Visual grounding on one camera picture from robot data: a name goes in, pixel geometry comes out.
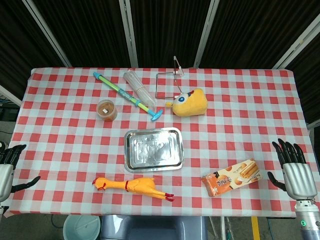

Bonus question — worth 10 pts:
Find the metal table leg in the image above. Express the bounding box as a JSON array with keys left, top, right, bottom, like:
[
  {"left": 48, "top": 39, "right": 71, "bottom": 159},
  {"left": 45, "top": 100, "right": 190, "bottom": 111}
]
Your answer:
[{"left": 219, "top": 216, "right": 234, "bottom": 240}]

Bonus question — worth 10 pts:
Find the metal wire stand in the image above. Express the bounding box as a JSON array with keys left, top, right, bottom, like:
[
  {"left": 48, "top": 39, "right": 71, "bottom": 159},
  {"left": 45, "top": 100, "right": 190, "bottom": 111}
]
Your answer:
[{"left": 154, "top": 55, "right": 185, "bottom": 100}]

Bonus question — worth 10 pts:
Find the orange biscuit box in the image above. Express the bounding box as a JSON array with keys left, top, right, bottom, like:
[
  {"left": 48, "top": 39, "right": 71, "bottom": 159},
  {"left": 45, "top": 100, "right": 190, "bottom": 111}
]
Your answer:
[{"left": 201, "top": 158, "right": 263, "bottom": 198}]

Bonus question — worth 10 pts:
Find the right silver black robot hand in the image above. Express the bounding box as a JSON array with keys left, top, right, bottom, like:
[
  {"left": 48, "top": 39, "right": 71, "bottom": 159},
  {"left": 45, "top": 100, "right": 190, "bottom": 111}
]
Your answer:
[{"left": 267, "top": 138, "right": 318, "bottom": 201}]

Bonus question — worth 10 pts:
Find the brown-filled clear plastic jar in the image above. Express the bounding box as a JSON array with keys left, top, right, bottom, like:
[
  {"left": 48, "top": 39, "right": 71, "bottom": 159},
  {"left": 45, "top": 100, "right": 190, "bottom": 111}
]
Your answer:
[{"left": 96, "top": 99, "right": 118, "bottom": 123}]

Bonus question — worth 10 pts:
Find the white metal frame post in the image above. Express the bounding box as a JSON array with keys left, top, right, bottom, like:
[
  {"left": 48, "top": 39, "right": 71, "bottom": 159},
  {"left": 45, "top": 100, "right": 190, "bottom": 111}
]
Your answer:
[
  {"left": 21, "top": 0, "right": 73, "bottom": 68},
  {"left": 193, "top": 0, "right": 221, "bottom": 69},
  {"left": 118, "top": 0, "right": 139, "bottom": 69},
  {"left": 271, "top": 13, "right": 320, "bottom": 70},
  {"left": 0, "top": 84, "right": 23, "bottom": 108}
]

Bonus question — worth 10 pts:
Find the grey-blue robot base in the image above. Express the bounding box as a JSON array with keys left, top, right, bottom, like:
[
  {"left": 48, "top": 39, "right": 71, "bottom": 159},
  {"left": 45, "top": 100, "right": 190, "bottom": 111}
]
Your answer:
[{"left": 99, "top": 215, "right": 208, "bottom": 240}]

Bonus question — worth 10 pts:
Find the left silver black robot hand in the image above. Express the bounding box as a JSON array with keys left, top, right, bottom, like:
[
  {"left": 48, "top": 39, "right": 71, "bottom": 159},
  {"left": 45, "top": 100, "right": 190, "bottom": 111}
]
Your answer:
[{"left": 0, "top": 143, "right": 41, "bottom": 203}]

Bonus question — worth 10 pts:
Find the blue green water squirter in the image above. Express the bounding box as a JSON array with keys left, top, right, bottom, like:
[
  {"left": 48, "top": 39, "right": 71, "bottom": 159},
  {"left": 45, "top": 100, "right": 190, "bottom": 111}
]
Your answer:
[{"left": 92, "top": 71, "right": 164, "bottom": 123}]

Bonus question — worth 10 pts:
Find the yellow plush bird toy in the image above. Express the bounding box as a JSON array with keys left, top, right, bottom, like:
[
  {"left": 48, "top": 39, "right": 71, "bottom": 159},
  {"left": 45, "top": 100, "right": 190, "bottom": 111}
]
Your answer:
[{"left": 165, "top": 87, "right": 209, "bottom": 118}]

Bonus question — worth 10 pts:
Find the white plastic bucket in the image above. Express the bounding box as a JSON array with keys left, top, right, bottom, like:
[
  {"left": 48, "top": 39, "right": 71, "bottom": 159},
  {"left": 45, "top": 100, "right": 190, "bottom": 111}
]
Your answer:
[{"left": 62, "top": 214, "right": 101, "bottom": 240}]

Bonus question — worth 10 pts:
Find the red white checkered tablecloth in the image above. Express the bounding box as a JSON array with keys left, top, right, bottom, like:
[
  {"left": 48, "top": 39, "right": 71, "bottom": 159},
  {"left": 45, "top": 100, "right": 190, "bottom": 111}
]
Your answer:
[{"left": 4, "top": 66, "right": 320, "bottom": 217}]

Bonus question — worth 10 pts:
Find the yellow rubber chicken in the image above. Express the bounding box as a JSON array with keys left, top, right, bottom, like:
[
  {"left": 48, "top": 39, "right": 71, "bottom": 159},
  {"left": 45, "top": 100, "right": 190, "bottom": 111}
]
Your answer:
[{"left": 91, "top": 176, "right": 175, "bottom": 202}]

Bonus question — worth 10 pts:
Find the clear plastic cup stack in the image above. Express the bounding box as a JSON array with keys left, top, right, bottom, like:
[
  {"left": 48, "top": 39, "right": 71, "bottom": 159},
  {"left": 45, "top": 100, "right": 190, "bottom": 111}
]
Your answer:
[{"left": 122, "top": 70, "right": 158, "bottom": 107}]

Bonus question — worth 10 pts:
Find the rectangular metal tray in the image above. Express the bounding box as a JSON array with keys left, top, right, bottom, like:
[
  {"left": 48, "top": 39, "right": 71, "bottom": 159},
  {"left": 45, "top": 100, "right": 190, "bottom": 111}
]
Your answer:
[{"left": 124, "top": 127, "right": 185, "bottom": 173}]

